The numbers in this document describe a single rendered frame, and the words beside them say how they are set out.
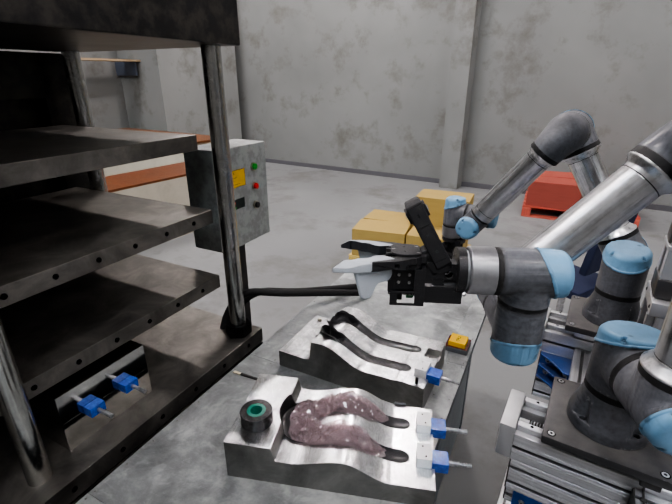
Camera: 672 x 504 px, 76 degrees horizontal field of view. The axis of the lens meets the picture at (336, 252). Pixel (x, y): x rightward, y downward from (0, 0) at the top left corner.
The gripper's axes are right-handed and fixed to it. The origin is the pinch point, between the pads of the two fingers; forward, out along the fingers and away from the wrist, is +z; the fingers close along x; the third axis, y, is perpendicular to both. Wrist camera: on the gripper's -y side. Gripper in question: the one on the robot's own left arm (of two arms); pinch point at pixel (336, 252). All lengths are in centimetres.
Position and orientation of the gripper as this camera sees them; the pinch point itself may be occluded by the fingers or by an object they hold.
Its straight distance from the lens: 67.9
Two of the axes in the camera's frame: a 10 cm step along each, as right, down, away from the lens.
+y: -0.1, 9.7, 2.5
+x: 1.0, -2.5, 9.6
